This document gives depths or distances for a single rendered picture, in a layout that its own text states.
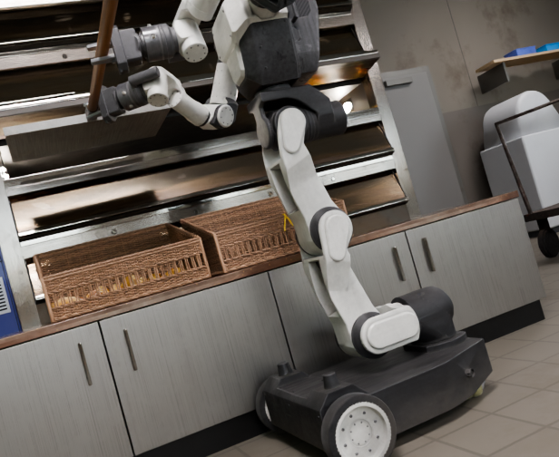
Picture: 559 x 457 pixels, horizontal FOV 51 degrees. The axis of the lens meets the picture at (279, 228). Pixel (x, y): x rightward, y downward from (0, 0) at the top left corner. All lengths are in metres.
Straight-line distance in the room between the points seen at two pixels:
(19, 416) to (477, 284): 1.76
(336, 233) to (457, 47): 5.90
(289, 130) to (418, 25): 5.60
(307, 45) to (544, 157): 4.98
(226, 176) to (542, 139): 4.54
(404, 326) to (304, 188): 0.53
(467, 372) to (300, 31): 1.15
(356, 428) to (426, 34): 6.12
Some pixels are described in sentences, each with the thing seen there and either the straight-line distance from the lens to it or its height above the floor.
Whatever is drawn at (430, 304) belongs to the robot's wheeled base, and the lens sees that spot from 1.94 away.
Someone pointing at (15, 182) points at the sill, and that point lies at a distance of 2.58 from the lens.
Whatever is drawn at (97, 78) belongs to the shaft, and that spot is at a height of 1.20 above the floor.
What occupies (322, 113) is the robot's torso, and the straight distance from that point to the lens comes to 1.86.
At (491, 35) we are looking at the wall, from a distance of 7.90.
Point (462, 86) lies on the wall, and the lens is 7.34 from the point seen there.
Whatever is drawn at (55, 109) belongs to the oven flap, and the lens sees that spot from 2.51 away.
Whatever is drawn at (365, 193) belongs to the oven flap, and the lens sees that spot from 2.94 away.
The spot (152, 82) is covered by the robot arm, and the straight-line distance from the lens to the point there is 1.90.
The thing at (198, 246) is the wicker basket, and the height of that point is 0.70.
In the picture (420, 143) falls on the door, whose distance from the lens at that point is 6.69.
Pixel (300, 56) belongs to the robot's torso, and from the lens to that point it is 1.86.
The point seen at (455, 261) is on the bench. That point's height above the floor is 0.37.
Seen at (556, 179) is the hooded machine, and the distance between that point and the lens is 6.68.
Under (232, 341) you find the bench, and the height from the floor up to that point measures 0.35.
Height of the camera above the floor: 0.62
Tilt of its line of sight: 2 degrees up
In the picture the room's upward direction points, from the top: 16 degrees counter-clockwise
